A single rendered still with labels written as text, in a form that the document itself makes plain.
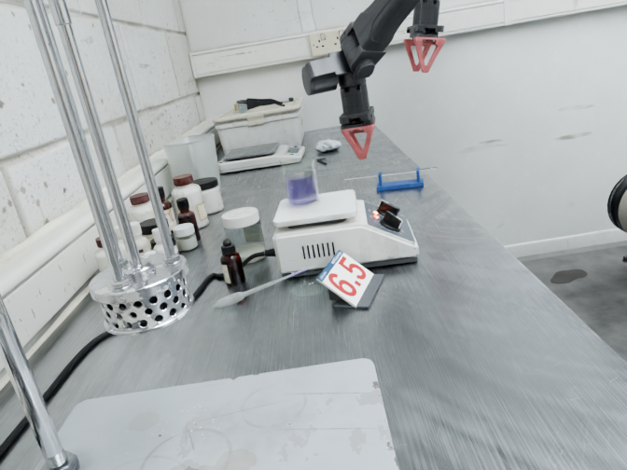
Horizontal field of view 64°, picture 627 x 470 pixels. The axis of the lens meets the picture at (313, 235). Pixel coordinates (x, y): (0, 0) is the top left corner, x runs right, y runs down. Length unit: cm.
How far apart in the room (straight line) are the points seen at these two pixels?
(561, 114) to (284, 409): 211
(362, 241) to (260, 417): 32
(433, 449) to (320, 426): 9
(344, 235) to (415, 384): 28
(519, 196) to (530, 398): 200
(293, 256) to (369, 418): 33
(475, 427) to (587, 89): 212
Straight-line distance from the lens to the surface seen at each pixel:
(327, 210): 72
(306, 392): 48
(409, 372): 51
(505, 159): 237
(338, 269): 66
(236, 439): 46
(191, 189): 105
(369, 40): 97
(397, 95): 220
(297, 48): 211
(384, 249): 71
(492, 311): 60
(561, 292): 148
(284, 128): 179
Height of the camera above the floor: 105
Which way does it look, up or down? 19 degrees down
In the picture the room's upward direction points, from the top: 10 degrees counter-clockwise
